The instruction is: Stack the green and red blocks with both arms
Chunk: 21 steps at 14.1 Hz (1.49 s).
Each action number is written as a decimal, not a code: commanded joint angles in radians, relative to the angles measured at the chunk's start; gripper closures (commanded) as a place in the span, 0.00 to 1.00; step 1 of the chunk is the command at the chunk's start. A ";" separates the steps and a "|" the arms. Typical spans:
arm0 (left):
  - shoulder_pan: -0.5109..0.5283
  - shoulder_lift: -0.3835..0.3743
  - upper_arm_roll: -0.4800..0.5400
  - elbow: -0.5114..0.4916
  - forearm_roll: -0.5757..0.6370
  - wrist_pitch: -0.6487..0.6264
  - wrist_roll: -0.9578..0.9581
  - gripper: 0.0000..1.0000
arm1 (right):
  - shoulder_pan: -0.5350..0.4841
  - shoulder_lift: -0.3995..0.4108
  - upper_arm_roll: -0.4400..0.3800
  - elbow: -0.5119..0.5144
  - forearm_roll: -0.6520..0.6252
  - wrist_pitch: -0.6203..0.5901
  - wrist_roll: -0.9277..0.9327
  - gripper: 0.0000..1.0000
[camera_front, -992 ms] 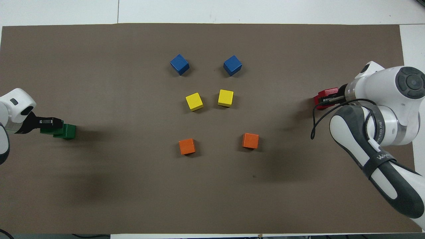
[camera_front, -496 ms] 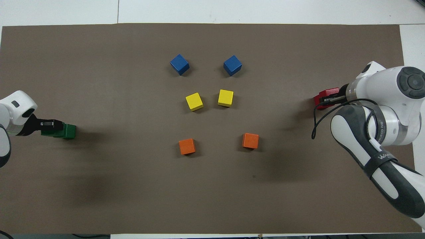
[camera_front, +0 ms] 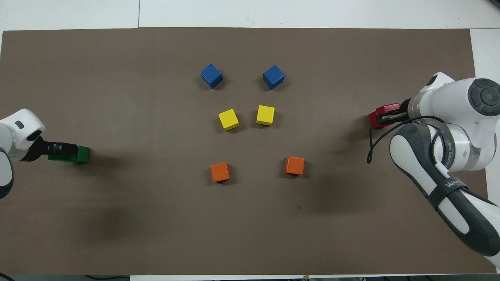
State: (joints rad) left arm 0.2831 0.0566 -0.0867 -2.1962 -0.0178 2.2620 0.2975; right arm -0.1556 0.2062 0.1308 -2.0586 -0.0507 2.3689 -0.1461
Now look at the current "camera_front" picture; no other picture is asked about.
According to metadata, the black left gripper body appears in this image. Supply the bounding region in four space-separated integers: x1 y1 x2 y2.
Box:
24 137 49 161

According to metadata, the red wooden cube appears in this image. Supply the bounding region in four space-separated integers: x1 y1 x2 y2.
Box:
376 103 401 117
369 112 391 130

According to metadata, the blue wooden cube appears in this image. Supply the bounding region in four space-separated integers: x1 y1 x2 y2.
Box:
262 65 285 90
200 64 224 89

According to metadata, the yellow wooden cube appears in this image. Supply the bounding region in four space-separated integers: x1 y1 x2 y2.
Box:
256 105 275 126
218 108 240 131

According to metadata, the brown table mat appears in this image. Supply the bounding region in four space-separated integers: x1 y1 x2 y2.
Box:
0 27 496 276

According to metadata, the orange wooden cube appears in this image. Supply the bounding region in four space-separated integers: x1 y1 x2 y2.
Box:
285 156 305 176
210 162 230 183

